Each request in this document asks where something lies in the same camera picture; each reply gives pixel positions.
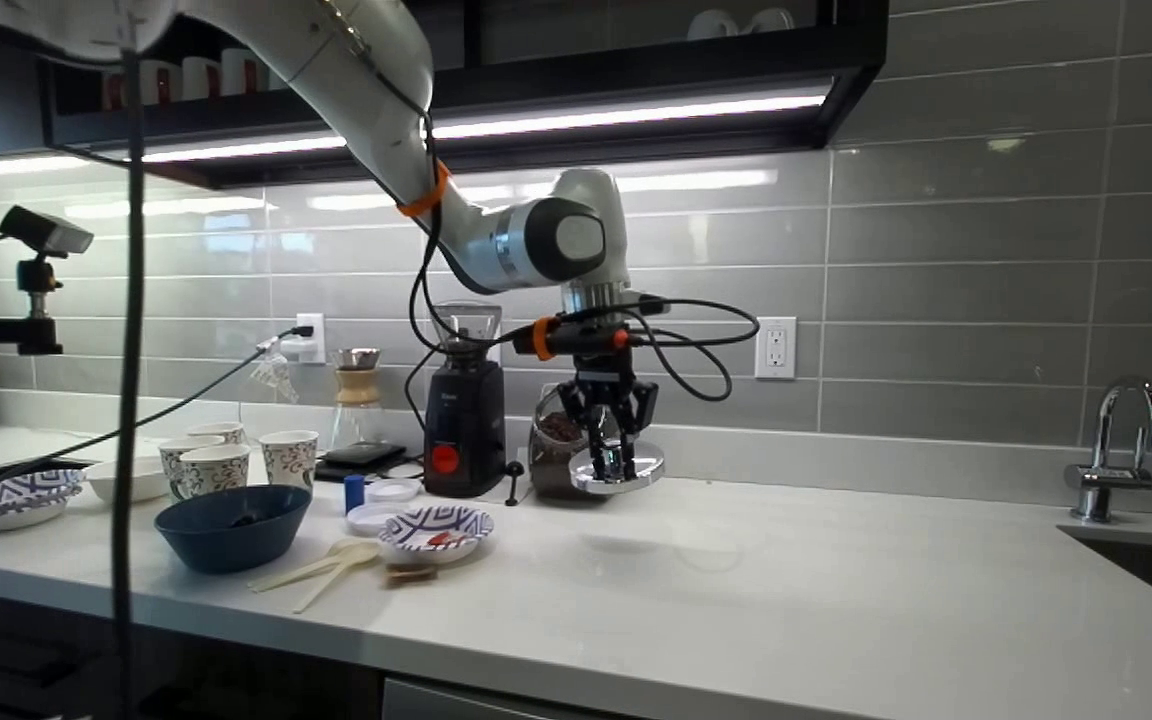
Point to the small white dish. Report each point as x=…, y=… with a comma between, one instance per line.
x=382, y=500

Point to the white wall outlet right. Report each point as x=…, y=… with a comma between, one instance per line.
x=779, y=350

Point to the glass pour-over carafe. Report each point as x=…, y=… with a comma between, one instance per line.
x=357, y=404

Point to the silver domed jar lid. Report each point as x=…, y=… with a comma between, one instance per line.
x=612, y=475

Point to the dark blue bowl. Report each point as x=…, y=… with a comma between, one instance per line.
x=232, y=531

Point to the black kitchen scale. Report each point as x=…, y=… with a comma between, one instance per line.
x=357, y=460

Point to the blue patterned bowl left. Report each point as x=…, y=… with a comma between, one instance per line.
x=37, y=496

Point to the white wall outlet left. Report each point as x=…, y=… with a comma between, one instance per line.
x=309, y=340

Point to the wooden chopsticks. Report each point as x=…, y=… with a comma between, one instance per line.
x=334, y=565

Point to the patterned cup back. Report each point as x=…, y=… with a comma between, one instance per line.
x=214, y=439

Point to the black coffee grinder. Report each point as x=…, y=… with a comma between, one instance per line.
x=464, y=404

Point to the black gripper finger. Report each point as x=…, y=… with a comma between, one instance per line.
x=594, y=426
x=624, y=439

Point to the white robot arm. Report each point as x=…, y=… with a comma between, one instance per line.
x=366, y=70

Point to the black wall shelf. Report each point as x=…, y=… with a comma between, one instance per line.
x=543, y=87

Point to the black camera on mount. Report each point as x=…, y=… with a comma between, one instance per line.
x=50, y=238

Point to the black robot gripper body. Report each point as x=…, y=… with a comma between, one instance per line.
x=604, y=379

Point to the patterned cup right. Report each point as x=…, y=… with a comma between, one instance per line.
x=291, y=459

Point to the blue patterned small plate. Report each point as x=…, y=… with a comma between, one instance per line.
x=437, y=534

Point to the white wall outlet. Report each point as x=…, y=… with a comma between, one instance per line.
x=309, y=340
x=779, y=350

